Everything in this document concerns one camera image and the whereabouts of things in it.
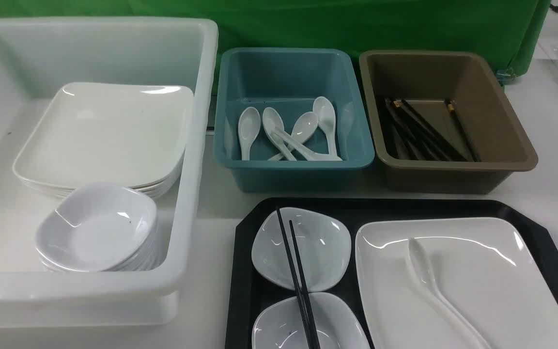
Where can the white bowl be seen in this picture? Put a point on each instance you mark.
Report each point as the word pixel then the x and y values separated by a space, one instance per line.
pixel 324 245
pixel 280 326

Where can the large white square plate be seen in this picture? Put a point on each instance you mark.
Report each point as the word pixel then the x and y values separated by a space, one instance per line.
pixel 482 266

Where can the stack of white bowls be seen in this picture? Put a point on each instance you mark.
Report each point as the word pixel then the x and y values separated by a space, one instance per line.
pixel 100 227

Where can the stack of white square plates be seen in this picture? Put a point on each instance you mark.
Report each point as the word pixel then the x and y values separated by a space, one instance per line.
pixel 129 135

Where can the large white plastic tub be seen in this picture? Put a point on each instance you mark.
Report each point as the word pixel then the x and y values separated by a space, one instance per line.
pixel 37 57

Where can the teal plastic bin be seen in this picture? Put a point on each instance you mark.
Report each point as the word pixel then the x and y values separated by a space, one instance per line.
pixel 289 80

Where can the black chopsticks bundle in bin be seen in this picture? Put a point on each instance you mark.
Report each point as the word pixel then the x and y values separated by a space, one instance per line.
pixel 420 140

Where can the brown plastic bin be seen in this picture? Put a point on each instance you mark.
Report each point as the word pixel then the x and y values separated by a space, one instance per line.
pixel 425 79

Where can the single black chopstick in bin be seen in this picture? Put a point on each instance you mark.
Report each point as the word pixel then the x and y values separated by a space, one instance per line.
pixel 462 132

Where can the black serving tray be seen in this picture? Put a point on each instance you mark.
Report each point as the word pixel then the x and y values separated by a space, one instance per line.
pixel 250 292

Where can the green cloth backdrop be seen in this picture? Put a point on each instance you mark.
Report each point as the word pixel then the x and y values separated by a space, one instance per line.
pixel 503 32

